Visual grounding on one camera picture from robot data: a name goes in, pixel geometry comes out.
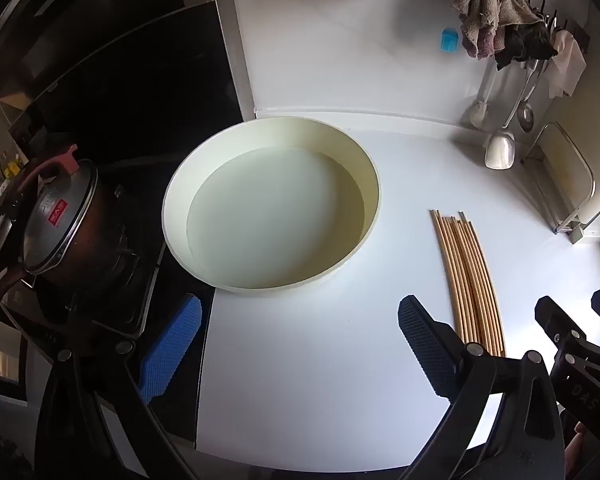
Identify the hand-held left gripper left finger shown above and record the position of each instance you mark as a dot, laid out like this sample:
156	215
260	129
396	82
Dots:
172	345

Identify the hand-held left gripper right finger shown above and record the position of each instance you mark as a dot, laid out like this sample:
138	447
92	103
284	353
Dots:
425	345

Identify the row of wooden chopsticks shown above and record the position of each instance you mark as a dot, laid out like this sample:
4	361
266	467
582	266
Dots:
467	285

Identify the white round basin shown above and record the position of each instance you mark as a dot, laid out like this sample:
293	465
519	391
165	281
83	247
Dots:
275	210

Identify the person's right hand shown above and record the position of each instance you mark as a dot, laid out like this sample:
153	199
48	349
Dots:
574	452

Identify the dark cooking pot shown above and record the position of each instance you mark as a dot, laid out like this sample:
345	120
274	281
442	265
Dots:
105	240

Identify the metal cutting board rack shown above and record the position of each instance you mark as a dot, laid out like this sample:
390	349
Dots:
591	180

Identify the cream cutting board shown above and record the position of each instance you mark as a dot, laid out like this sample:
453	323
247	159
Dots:
570	170

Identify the steel spatula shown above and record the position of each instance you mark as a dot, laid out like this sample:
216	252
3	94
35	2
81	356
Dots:
500	152

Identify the steel ladle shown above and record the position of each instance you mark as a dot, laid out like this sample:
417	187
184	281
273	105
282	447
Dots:
526	117

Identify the white cloth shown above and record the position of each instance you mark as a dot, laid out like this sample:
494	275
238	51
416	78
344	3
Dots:
567	62

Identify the dark cloth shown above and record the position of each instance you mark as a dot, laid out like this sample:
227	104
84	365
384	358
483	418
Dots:
527	45

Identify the grey brown rag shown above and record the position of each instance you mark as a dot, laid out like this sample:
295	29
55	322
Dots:
485	10

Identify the black range hood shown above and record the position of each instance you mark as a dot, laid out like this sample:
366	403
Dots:
80	20

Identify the blue wall hook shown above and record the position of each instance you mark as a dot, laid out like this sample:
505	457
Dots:
449	40

